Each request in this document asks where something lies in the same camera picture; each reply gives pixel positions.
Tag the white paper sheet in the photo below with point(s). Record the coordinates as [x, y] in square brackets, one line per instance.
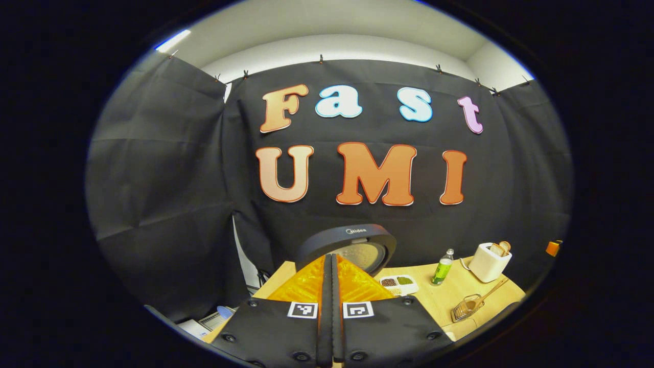
[196, 328]

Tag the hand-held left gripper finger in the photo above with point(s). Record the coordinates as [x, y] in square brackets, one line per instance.
[326, 306]
[337, 306]

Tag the white square pad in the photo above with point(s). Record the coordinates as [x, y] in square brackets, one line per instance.
[449, 336]

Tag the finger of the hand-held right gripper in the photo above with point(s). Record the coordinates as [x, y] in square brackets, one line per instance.
[553, 248]

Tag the pale blue object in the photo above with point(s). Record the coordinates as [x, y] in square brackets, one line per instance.
[225, 312]

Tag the black backdrop cloth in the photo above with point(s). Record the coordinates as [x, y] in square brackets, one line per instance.
[179, 179]

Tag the black lidded rice cooker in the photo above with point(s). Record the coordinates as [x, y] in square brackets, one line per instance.
[347, 235]

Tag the white rice heap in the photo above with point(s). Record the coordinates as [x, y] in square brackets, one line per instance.
[396, 291]

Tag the white toaster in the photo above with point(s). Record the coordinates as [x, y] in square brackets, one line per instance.
[485, 266]

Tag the green drink bottle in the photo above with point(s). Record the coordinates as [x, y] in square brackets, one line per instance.
[442, 271]

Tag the white divided rice tray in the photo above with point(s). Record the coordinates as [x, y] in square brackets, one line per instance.
[414, 289]

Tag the ceiling light panel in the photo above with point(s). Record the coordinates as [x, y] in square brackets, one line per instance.
[172, 41]

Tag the toast bread slice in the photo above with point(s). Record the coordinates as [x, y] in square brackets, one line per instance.
[495, 250]
[505, 246]

